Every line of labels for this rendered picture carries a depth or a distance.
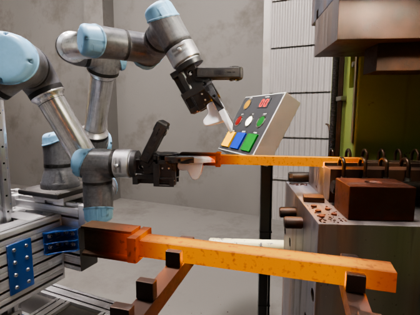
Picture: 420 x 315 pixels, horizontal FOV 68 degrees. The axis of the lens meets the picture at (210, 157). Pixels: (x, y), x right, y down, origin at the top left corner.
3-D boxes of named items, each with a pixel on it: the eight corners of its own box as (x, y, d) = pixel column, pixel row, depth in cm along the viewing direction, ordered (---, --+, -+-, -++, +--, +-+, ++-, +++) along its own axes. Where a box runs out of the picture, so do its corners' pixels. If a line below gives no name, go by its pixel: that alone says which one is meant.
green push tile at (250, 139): (248, 151, 118) (257, 134, 119) (240, 149, 125) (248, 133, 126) (251, 153, 119) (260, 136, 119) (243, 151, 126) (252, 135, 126)
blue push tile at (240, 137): (236, 148, 127) (245, 133, 128) (229, 147, 135) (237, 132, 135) (240, 150, 128) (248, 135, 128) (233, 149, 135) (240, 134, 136)
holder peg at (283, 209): (280, 219, 78) (280, 208, 77) (278, 215, 80) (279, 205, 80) (296, 219, 77) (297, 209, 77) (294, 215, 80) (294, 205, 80)
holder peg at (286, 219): (284, 230, 70) (285, 218, 70) (283, 225, 73) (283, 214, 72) (303, 230, 70) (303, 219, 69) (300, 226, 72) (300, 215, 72)
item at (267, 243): (208, 253, 119) (208, 239, 118) (209, 247, 124) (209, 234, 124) (327, 257, 116) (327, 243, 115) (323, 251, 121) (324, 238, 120)
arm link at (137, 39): (115, 43, 85) (130, 19, 76) (153, 48, 92) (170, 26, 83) (120, 69, 84) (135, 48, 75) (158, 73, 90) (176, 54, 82)
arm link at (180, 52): (194, 43, 80) (190, 35, 72) (203, 59, 80) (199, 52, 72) (169, 58, 81) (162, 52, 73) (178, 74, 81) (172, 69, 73)
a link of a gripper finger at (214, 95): (222, 119, 74) (209, 94, 78) (228, 115, 74) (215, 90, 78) (215, 108, 70) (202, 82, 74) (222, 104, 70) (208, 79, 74)
